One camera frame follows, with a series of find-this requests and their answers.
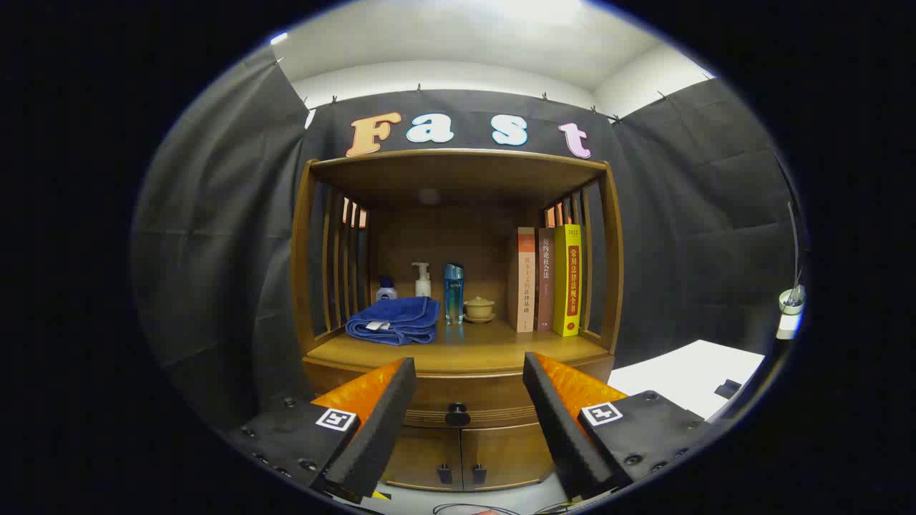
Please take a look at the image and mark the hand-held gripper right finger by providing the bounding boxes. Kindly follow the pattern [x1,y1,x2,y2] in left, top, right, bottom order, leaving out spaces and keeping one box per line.
[522,351,716,501]

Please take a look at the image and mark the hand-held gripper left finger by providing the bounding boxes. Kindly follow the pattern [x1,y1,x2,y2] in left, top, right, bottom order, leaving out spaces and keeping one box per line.
[228,357,417,505]

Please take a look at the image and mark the wooden drawer with black knob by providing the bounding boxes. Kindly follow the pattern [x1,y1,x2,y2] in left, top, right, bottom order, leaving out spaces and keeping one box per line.
[304,355,616,430]

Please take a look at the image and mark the wooden cabinet door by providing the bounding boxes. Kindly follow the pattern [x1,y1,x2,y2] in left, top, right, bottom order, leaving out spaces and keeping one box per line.
[383,426,464,491]
[462,423,555,491]

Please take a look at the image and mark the wooden countertop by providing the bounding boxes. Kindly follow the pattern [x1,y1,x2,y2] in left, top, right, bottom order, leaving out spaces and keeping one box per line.
[304,325,613,376]

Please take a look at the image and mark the wooden cabinet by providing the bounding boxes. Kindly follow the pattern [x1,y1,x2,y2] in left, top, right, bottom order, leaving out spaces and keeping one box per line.
[290,148,625,493]

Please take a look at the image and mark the folded blue towel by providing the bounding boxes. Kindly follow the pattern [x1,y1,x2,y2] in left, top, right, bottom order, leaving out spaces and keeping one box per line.
[345,296,442,347]

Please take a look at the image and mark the yellow book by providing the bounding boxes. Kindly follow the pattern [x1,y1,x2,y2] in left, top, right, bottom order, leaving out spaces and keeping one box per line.
[552,224,583,338]

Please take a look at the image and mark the beige lidded teacup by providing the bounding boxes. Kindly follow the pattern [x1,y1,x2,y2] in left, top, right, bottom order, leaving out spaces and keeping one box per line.
[463,296,497,324]

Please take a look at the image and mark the brown book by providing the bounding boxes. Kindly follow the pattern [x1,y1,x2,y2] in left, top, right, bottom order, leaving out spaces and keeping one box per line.
[535,227,557,332]

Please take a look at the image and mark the beige book with orange band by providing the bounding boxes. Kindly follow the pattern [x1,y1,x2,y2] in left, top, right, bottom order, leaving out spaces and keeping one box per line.
[507,227,537,333]

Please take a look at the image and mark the clear blue bottle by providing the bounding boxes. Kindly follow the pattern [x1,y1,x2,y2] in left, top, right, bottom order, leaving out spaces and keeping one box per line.
[443,263,464,325]

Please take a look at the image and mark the black backdrop cloth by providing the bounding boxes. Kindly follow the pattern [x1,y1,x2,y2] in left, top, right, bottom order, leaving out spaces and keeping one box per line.
[131,44,809,430]

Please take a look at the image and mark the small white device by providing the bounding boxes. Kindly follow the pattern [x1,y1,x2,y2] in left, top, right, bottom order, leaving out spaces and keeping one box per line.
[778,285,807,340]

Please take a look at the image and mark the black floor cable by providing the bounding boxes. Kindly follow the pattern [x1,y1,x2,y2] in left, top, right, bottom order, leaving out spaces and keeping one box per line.
[432,503,523,515]

